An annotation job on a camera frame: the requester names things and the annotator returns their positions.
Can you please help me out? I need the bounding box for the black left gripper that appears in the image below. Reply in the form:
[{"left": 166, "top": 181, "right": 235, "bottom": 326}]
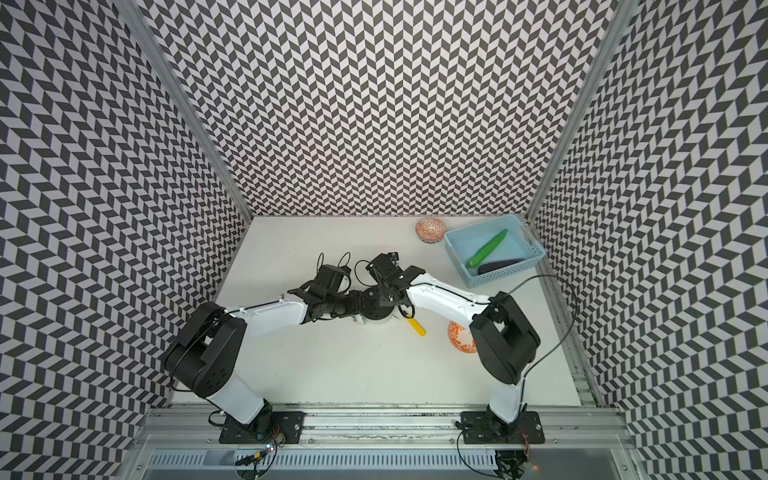
[{"left": 326, "top": 290, "right": 373, "bottom": 318}]

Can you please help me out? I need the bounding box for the white twin bell alarm clock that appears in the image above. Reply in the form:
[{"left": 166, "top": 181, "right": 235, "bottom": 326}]
[{"left": 353, "top": 286, "right": 396, "bottom": 325}]

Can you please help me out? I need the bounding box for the yellow handled screwdriver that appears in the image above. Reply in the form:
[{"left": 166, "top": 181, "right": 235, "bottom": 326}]
[{"left": 406, "top": 316, "right": 426, "bottom": 337}]

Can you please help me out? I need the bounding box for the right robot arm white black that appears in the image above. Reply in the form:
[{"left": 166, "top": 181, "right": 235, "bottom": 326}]
[{"left": 366, "top": 263, "right": 541, "bottom": 425}]

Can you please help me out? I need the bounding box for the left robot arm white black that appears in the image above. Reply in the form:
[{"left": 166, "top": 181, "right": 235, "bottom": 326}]
[{"left": 160, "top": 289, "right": 366, "bottom": 425}]

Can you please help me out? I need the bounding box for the green cucumber toy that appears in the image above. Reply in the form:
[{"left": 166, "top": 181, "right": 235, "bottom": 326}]
[{"left": 465, "top": 229, "right": 508, "bottom": 269}]

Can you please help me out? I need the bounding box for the orange patterned bowl upright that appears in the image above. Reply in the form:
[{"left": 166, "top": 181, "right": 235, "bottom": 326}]
[{"left": 448, "top": 322, "right": 477, "bottom": 354}]

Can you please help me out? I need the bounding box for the dark purple eggplant toy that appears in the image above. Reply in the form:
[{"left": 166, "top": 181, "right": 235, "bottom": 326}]
[{"left": 477, "top": 259, "right": 523, "bottom": 275}]

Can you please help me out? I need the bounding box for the light blue plastic basket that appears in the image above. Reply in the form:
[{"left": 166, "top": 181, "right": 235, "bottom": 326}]
[{"left": 444, "top": 215, "right": 546, "bottom": 288}]

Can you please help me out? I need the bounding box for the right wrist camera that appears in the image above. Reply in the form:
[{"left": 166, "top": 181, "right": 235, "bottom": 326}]
[{"left": 366, "top": 252, "right": 402, "bottom": 280}]

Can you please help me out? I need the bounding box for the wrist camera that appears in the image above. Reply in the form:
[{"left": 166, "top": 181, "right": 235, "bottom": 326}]
[
  {"left": 313, "top": 264, "right": 351, "bottom": 296},
  {"left": 366, "top": 252, "right": 402, "bottom": 280}
]

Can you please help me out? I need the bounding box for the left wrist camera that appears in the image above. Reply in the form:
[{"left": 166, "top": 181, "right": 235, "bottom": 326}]
[{"left": 313, "top": 264, "right": 351, "bottom": 296}]

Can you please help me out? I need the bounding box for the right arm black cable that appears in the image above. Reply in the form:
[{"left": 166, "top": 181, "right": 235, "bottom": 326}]
[{"left": 503, "top": 273, "right": 581, "bottom": 385}]

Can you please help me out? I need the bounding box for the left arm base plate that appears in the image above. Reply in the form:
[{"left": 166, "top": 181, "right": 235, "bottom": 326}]
[{"left": 219, "top": 411, "right": 306, "bottom": 445}]

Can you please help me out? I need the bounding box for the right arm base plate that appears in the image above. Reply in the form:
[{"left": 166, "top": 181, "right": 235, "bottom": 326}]
[{"left": 457, "top": 410, "right": 545, "bottom": 445}]

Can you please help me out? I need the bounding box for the aluminium front rail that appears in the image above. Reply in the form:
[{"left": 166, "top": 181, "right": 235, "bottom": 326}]
[{"left": 133, "top": 403, "right": 635, "bottom": 449}]

